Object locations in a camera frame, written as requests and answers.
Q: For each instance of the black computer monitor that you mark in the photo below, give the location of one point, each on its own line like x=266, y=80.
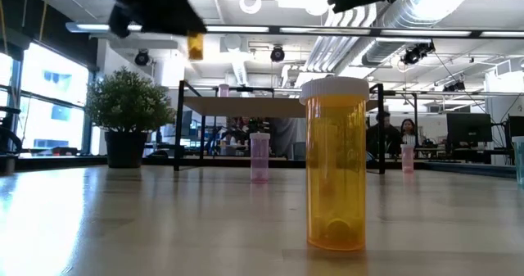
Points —
x=516, y=124
x=468, y=126

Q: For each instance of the green plant in black pot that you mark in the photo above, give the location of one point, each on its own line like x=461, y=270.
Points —
x=129, y=100

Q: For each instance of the silver ceiling air duct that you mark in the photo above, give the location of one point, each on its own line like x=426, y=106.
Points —
x=380, y=52

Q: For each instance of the black ceiling spotlight cluster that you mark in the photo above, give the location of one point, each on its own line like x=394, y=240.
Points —
x=415, y=54

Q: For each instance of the orange medicine bottle white cap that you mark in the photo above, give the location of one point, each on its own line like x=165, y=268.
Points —
x=195, y=46
x=335, y=165

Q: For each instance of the pink medicine bottle white cap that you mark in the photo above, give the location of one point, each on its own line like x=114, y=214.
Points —
x=407, y=159

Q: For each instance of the person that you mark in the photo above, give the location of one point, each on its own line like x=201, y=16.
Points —
x=237, y=128
x=391, y=137
x=408, y=134

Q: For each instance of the purple medicine bottle white cap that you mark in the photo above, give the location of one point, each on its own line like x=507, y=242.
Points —
x=223, y=91
x=259, y=157

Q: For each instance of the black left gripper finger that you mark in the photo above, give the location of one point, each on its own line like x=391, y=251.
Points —
x=172, y=18

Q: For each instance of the large window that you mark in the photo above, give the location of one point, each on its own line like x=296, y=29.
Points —
x=53, y=104

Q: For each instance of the teal medicine bottle white cap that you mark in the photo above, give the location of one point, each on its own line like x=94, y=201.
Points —
x=519, y=161

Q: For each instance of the black aluminium rig frame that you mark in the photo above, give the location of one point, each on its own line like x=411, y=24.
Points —
x=32, y=163

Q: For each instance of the white hanging cloth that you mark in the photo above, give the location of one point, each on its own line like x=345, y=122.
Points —
x=286, y=137

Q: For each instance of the wooden shelf black metal frame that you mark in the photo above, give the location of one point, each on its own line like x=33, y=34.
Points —
x=245, y=107

